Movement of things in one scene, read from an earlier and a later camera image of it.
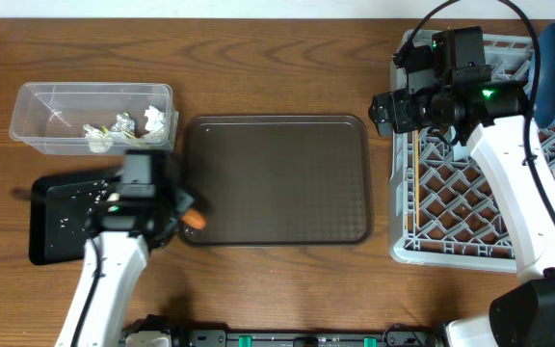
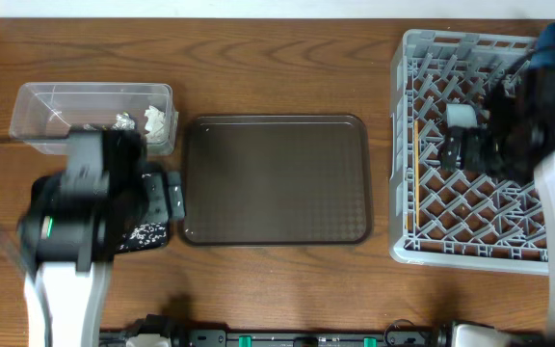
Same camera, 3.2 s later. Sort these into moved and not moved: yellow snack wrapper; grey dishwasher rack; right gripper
Moved: right gripper
Not moved: grey dishwasher rack; yellow snack wrapper
